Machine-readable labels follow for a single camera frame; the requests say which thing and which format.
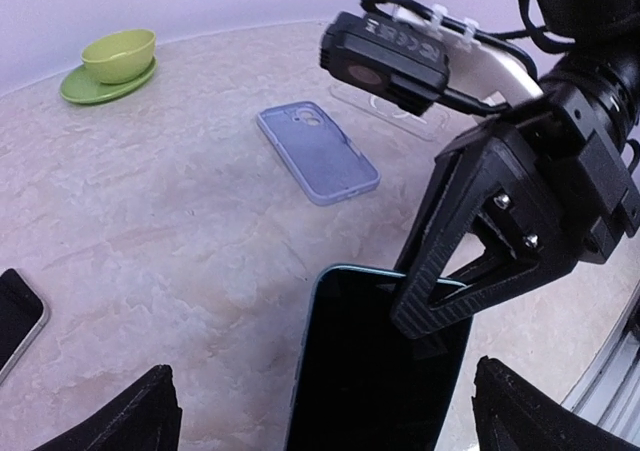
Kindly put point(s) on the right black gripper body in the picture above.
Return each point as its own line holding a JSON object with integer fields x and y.
{"x": 580, "y": 139}

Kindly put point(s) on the right side aluminium rail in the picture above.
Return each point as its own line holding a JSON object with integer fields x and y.
{"x": 607, "y": 393}

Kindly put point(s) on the green saucer plate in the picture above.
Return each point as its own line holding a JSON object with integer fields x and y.
{"x": 79, "y": 88}

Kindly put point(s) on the green bowl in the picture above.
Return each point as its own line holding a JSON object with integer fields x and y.
{"x": 120, "y": 57}

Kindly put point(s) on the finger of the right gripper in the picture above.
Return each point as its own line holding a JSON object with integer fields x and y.
{"x": 512, "y": 264}
{"x": 487, "y": 168}

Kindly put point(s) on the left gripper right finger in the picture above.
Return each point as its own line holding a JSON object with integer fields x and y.
{"x": 512, "y": 414}

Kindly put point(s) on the black phone light edge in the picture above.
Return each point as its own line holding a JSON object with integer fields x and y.
{"x": 24, "y": 314}

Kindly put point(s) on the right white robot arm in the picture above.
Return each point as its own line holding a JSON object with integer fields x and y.
{"x": 598, "y": 44}

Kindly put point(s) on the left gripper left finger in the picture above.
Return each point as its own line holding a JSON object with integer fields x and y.
{"x": 145, "y": 416}

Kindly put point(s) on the black phone blue edge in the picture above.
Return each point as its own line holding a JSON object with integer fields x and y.
{"x": 360, "y": 384}

